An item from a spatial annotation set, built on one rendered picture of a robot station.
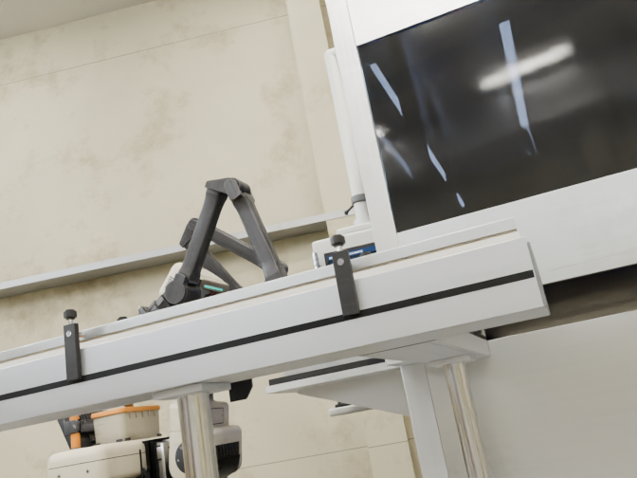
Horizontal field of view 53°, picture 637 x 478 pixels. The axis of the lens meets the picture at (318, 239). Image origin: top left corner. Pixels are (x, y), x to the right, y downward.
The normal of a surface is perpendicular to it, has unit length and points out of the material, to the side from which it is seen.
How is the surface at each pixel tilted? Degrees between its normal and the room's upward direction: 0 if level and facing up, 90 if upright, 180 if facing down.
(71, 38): 90
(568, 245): 90
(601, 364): 90
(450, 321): 90
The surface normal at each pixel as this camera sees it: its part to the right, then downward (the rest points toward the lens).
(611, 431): -0.37, -0.20
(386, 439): -0.15, -0.26
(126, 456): 0.90, -0.26
